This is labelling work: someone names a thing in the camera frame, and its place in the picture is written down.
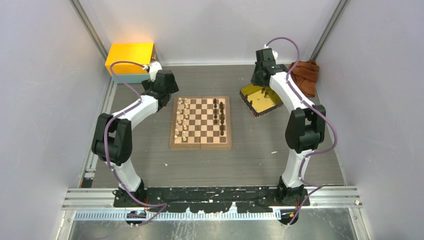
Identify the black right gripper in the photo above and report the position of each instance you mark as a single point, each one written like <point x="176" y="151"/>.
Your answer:
<point x="253" y="80"/>

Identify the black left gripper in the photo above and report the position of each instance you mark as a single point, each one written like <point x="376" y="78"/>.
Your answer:
<point x="148" y="84"/>

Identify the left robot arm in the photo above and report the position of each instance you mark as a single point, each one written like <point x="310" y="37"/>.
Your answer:
<point x="113" y="142"/>

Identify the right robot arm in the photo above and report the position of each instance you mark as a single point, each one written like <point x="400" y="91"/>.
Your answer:
<point x="305" y="128"/>

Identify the wooden chess board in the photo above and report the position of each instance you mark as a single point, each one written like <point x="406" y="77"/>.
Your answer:
<point x="192" y="123"/>

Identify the teal drawer box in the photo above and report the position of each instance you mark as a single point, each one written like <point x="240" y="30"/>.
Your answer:
<point x="130" y="78"/>

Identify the yellow tin tray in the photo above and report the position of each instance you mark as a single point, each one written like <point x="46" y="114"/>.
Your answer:
<point x="260" y="100"/>

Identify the yellow drawer box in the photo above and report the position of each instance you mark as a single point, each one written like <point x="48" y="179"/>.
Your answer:
<point x="141" y="53"/>

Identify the brown cloth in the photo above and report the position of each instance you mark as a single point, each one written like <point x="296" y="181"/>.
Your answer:
<point x="305" y="75"/>

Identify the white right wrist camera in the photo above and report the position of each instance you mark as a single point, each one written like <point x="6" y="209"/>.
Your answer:
<point x="275" y="55"/>

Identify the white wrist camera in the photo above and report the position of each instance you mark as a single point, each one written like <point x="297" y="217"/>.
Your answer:
<point x="275" y="55"/>
<point x="154" y="67"/>

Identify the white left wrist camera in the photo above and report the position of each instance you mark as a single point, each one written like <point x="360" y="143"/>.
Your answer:
<point x="154" y="67"/>

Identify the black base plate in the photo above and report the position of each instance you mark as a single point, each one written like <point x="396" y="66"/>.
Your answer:
<point x="210" y="200"/>

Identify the aluminium frame rail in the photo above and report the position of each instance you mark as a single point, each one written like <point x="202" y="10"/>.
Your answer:
<point x="96" y="204"/>

